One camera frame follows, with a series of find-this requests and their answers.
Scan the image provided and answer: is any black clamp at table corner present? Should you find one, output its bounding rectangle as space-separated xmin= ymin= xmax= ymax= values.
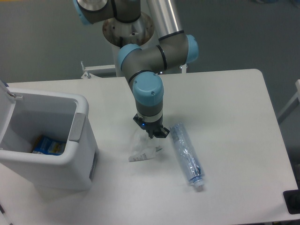
xmin=283 ymin=189 xmax=300 ymax=215

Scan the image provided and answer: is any white metal frame bracket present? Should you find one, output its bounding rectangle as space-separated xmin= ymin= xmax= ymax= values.
xmin=81 ymin=61 xmax=116 ymax=79

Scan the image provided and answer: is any white trash can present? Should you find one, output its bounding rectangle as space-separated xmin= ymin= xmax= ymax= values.
xmin=0 ymin=84 xmax=98 ymax=190

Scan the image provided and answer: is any white frame at right edge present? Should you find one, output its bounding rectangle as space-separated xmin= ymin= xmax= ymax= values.
xmin=277 ymin=79 xmax=300 ymax=124

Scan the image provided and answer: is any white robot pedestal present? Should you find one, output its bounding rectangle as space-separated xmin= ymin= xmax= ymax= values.
xmin=102 ymin=12 xmax=155 ymax=77

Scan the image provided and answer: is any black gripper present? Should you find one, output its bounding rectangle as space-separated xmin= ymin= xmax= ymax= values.
xmin=133 ymin=114 xmax=170 ymax=138

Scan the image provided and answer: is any blue snack package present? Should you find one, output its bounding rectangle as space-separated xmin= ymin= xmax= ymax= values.
xmin=31 ymin=135 xmax=66 ymax=156

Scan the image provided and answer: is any clear plastic bottle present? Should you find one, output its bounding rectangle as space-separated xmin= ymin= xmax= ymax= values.
xmin=170 ymin=122 xmax=204 ymax=192

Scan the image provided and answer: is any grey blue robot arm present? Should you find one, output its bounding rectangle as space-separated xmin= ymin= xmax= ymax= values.
xmin=73 ymin=0 xmax=199 ymax=138

